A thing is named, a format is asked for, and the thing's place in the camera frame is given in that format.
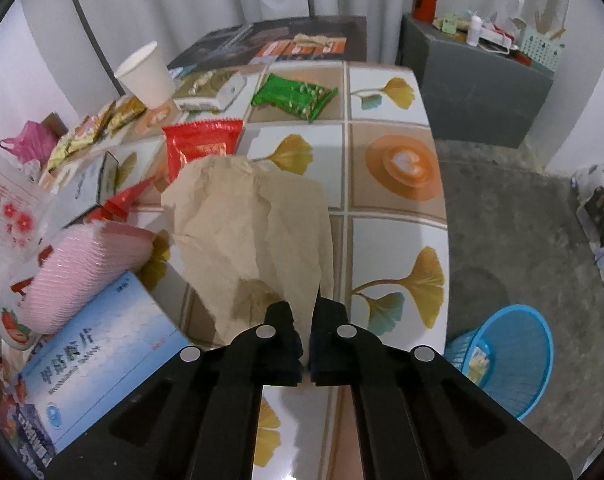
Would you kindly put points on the small red packet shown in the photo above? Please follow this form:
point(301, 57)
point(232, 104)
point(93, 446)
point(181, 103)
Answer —
point(127, 200)

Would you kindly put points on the brown paper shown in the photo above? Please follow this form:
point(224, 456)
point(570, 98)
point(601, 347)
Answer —
point(242, 230)

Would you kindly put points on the black pole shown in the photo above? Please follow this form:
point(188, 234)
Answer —
point(84, 25)

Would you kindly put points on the dark printed board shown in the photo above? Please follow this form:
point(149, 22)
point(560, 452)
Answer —
point(282, 40)

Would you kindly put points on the teal storage basket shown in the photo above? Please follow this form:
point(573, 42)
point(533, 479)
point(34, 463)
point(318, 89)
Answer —
point(539, 50)

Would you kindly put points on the blue mesh wastebasket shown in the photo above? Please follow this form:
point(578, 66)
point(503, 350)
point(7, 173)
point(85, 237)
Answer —
point(519, 360)

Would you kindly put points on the red snack packet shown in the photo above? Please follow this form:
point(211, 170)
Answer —
point(202, 145)

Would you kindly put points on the small white bottle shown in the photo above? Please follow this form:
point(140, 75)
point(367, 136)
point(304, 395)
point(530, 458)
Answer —
point(474, 30)

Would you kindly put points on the grey cabinet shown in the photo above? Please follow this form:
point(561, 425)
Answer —
point(472, 95)

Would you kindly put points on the white box with nut print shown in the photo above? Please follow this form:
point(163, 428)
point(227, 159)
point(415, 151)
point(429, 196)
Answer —
point(212, 87)

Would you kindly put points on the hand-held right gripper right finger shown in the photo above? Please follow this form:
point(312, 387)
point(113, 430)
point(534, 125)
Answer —
point(322, 360)

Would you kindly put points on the golden snack packet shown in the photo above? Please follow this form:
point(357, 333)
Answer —
point(127, 110)

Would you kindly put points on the stack of pink cups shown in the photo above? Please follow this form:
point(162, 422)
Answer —
point(87, 270)

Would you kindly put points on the pink plastic bag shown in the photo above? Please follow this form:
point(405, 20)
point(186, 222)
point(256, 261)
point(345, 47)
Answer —
point(32, 137)

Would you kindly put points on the small white carton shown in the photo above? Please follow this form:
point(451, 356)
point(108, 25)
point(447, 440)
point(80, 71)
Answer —
point(84, 185)

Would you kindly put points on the white paper cup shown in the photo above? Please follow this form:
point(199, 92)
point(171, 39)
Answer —
point(147, 77)

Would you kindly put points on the dark printed box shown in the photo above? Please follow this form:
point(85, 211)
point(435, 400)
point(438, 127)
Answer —
point(602, 220)

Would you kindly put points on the orange white snack packet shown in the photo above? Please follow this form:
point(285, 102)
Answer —
point(94, 127)

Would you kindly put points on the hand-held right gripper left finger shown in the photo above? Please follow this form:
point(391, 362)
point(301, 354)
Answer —
point(292, 360)

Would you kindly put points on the yellow green snack packet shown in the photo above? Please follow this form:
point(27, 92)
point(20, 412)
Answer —
point(67, 152)

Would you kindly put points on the white bag with red flowers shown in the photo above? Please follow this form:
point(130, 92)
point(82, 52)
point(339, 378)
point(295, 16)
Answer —
point(9, 205)

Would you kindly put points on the leaf print table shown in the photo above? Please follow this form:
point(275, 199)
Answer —
point(382, 160)

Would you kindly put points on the blue white medicine box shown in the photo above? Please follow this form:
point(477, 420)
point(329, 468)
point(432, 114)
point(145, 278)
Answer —
point(102, 360)

